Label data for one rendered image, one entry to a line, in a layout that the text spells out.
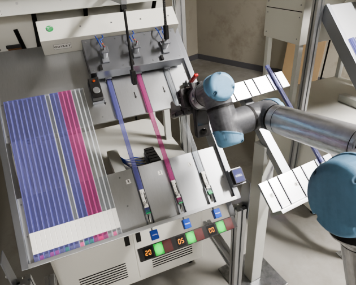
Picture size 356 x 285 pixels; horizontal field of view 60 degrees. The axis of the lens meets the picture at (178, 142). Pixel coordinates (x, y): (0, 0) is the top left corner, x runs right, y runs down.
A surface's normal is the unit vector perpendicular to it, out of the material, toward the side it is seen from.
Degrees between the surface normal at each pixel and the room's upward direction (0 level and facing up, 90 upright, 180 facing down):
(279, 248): 0
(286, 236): 0
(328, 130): 52
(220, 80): 57
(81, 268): 90
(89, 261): 90
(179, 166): 43
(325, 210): 83
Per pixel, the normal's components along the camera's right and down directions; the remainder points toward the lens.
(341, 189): -0.91, 0.15
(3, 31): 0.37, 0.45
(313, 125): -0.77, -0.36
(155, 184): 0.22, -0.32
